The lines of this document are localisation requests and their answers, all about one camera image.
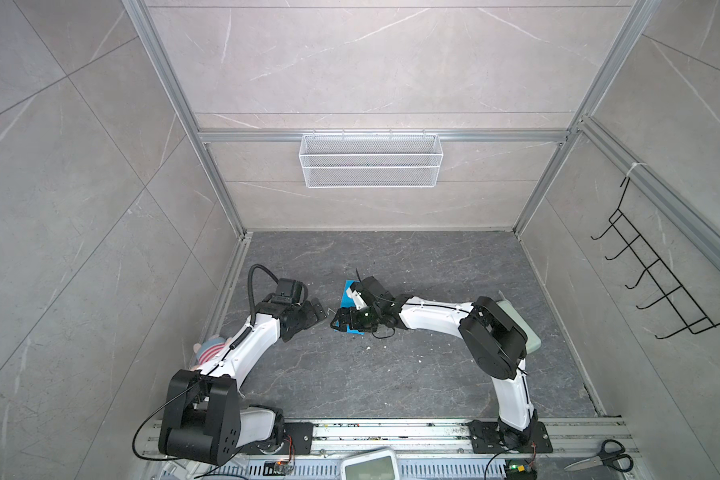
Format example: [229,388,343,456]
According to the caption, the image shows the blue square paper sheet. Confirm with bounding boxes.
[339,280,363,335]

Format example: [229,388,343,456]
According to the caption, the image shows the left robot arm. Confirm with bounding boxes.
[158,279,325,466]

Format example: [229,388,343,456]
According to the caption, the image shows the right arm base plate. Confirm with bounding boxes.
[467,419,554,455]

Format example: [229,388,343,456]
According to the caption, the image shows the white wire mesh basket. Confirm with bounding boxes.
[299,133,444,189]

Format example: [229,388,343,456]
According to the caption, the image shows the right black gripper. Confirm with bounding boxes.
[329,307,382,333]

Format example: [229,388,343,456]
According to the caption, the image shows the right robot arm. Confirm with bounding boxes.
[331,276,538,448]

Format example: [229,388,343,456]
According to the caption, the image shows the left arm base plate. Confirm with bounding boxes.
[242,422,315,456]

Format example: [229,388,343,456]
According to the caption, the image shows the small orange circuit board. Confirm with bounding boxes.
[262,460,295,476]

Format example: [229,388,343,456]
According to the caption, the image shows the small green circuit board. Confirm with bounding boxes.
[504,460,537,480]

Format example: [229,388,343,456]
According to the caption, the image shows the black handled scissors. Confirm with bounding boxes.
[564,439,634,473]

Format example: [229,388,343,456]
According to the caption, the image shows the black wire hook rack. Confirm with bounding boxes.
[590,177,720,340]

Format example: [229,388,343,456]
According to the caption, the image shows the plush doll toy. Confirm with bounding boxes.
[193,335,226,366]

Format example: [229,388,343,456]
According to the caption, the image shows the white display device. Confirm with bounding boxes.
[340,448,401,480]

